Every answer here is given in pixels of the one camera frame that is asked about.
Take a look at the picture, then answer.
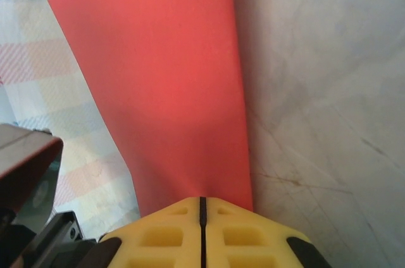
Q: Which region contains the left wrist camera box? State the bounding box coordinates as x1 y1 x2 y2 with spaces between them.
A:
0 124 64 227

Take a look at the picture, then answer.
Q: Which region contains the red square paper sheet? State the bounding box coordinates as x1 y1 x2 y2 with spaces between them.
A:
47 0 254 218

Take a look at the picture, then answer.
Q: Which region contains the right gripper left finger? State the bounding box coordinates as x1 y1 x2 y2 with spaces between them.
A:
94 197 202 268

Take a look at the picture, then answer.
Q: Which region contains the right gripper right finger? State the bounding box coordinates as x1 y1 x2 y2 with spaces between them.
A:
202 197 333 268

